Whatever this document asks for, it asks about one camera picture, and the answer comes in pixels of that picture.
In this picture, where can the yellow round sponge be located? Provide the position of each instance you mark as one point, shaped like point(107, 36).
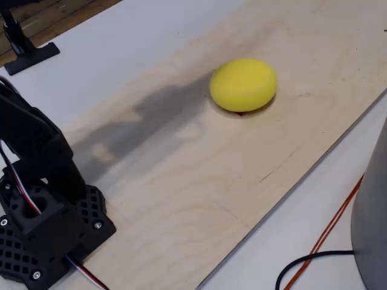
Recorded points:
point(243, 84)

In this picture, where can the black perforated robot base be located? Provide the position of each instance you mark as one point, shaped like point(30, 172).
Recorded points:
point(96, 211)

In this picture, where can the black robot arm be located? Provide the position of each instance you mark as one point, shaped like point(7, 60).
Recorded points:
point(33, 133)

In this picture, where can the dark red object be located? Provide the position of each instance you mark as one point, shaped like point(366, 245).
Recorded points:
point(241, 113)

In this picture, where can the light plywood board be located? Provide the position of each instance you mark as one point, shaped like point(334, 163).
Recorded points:
point(211, 181)

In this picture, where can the black stand foot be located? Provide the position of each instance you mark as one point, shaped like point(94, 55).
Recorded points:
point(27, 57)

